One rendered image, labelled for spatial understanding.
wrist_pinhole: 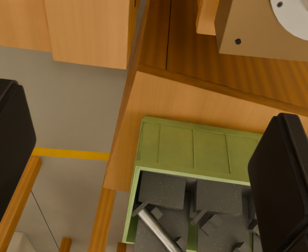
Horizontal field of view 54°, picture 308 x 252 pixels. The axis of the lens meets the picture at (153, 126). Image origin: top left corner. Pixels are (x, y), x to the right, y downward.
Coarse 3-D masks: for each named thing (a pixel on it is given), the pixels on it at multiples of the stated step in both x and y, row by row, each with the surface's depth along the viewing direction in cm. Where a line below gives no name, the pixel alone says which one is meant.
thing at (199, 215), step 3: (201, 210) 85; (204, 210) 85; (198, 213) 86; (201, 213) 85; (204, 213) 85; (195, 216) 87; (198, 216) 84; (201, 216) 84; (192, 219) 89; (195, 219) 84; (198, 219) 84; (192, 222) 86; (195, 222) 84; (192, 225) 89
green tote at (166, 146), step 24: (144, 120) 78; (168, 120) 80; (144, 144) 73; (168, 144) 74; (192, 144) 75; (216, 144) 77; (240, 144) 78; (144, 168) 68; (168, 168) 69; (192, 168) 70; (216, 168) 71; (240, 168) 72; (192, 240) 100
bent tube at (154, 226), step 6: (144, 210) 84; (144, 216) 84; (150, 216) 84; (150, 222) 83; (156, 222) 84; (150, 228) 84; (156, 228) 83; (162, 228) 84; (156, 234) 83; (162, 234) 83; (168, 234) 84; (162, 240) 83; (168, 240) 82; (168, 246) 82; (174, 246) 82
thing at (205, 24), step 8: (200, 0) 54; (208, 0) 52; (216, 0) 51; (200, 8) 53; (208, 8) 52; (216, 8) 52; (200, 16) 54; (208, 16) 54; (200, 24) 55; (208, 24) 55; (200, 32) 56; (208, 32) 56
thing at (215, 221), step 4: (212, 216) 85; (216, 216) 85; (208, 220) 88; (212, 220) 84; (216, 220) 84; (220, 220) 84; (204, 224) 87; (208, 224) 87; (212, 224) 87; (216, 224) 84; (200, 228) 88; (204, 228) 87; (208, 228) 87; (212, 228) 87; (204, 232) 88; (208, 232) 87; (240, 244) 83; (244, 244) 82; (236, 248) 85; (240, 248) 82; (244, 248) 82; (248, 248) 82
